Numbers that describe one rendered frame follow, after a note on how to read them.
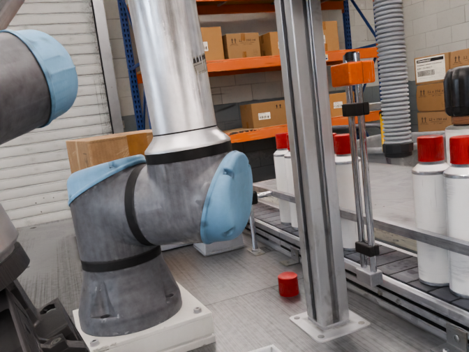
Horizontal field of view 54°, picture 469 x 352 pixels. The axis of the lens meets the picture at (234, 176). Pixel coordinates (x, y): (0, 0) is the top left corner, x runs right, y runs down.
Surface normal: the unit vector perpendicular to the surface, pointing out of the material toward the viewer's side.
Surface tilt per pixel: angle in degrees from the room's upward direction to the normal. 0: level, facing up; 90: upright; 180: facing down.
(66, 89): 110
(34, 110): 121
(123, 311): 70
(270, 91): 90
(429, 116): 89
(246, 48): 90
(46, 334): 18
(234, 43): 90
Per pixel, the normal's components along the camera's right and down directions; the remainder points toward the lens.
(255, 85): 0.41, 0.08
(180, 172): -0.14, 0.17
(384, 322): -0.12, -0.98
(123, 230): -0.25, 0.51
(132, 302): 0.25, -0.24
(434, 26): -0.91, 0.17
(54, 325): -0.39, -0.88
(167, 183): -0.51, 0.20
